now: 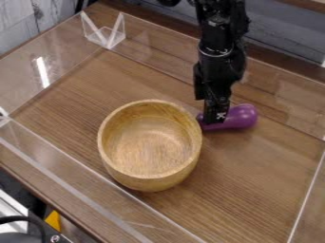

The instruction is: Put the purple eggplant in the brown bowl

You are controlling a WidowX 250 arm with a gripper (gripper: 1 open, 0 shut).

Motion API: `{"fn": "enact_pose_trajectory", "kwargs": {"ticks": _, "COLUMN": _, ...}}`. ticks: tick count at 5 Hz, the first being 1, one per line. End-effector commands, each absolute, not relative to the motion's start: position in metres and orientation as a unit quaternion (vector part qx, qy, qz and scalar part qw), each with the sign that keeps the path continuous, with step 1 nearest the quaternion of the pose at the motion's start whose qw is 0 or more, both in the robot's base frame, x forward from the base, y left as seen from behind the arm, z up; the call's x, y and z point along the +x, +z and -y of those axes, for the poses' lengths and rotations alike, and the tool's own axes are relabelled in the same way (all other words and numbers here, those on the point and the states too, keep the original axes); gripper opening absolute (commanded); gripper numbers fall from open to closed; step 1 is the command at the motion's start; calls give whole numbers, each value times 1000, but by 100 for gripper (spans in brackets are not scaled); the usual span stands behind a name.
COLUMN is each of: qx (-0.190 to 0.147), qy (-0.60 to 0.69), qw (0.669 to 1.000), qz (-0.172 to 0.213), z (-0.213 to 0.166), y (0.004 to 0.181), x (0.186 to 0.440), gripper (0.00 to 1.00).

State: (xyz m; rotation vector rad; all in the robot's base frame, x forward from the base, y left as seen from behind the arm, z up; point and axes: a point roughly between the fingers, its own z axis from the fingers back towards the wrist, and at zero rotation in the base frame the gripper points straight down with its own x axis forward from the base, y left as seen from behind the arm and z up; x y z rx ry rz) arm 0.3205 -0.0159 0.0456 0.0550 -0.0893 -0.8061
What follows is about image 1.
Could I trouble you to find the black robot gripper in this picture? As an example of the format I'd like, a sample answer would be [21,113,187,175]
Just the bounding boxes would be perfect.
[192,46,246,124]

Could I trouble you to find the purple toy eggplant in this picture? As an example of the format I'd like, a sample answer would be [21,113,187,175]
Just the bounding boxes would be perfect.
[196,103,258,131]

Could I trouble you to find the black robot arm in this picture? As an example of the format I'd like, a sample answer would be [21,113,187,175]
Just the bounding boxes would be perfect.
[187,0,250,124]

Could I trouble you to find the brown wooden bowl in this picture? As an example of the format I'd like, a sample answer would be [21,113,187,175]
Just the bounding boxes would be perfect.
[96,100,203,192]

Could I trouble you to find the yellow black equipment base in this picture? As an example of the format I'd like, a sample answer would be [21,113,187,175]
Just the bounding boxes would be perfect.
[26,209,77,243]

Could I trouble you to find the clear acrylic corner bracket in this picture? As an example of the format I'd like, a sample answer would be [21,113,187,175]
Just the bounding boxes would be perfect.
[80,11,125,49]

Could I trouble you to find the clear acrylic tray wall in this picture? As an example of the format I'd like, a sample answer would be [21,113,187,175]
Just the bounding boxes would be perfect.
[0,112,206,243]

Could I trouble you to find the black cable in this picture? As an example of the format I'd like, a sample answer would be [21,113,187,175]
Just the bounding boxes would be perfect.
[0,215,48,243]

